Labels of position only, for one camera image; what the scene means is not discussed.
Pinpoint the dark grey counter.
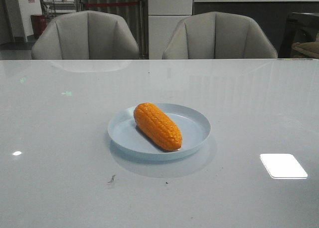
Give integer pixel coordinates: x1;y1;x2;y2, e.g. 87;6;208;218
192;0;319;53

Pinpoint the red barrier belt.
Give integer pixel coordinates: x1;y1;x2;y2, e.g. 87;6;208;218
83;1;140;7

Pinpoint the light blue round plate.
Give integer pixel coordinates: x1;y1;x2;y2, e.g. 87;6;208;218
108;103;211;161

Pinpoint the beige upholstered chair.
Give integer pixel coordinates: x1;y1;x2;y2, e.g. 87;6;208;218
31;10;140;60
162;11;278;59

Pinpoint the tan cushion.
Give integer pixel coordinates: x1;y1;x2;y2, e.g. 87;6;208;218
292;41;319;59

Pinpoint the left beige upholstered chair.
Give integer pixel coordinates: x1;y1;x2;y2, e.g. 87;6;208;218
31;10;140;60

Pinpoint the right beige upholstered chair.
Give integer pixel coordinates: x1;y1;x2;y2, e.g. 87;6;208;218
162;11;278;59

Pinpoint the white cabinet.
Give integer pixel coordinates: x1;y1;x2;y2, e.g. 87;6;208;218
148;0;192;60

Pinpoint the orange corn cob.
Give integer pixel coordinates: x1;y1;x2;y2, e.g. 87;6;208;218
134;103;182;151

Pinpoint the red trash bin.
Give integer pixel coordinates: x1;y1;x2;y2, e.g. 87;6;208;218
30;14;46;39

